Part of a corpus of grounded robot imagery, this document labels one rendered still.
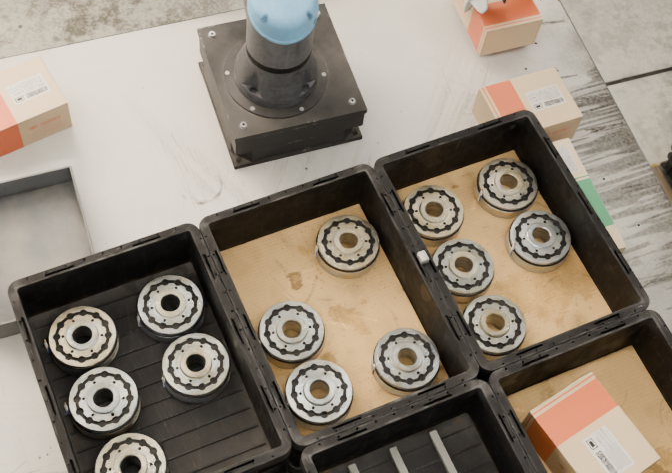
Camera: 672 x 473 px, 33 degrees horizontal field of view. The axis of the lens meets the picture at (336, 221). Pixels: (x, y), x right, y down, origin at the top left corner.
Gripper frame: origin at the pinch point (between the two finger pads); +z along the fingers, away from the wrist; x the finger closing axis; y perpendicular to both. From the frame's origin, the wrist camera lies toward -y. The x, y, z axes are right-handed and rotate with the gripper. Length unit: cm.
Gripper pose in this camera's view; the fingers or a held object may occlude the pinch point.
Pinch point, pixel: (496, 1)
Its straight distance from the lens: 230.6
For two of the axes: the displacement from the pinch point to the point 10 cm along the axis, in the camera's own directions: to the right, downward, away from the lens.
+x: 9.4, -2.4, 2.3
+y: 3.2, 8.4, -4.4
